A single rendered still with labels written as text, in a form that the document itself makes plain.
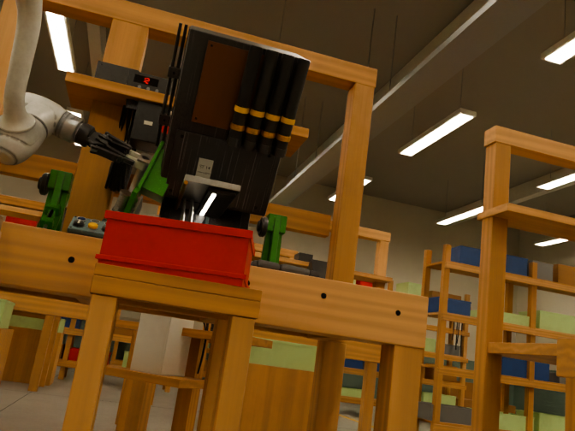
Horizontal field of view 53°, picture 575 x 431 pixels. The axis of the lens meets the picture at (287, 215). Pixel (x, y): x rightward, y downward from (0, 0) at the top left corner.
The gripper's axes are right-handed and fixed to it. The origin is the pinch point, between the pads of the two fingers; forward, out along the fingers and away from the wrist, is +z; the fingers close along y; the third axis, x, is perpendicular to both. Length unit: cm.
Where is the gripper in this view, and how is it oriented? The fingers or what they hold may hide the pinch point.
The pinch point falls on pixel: (137, 160)
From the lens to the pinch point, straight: 195.0
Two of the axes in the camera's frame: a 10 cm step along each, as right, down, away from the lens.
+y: 0.9, -4.9, 8.7
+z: 8.9, 4.4, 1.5
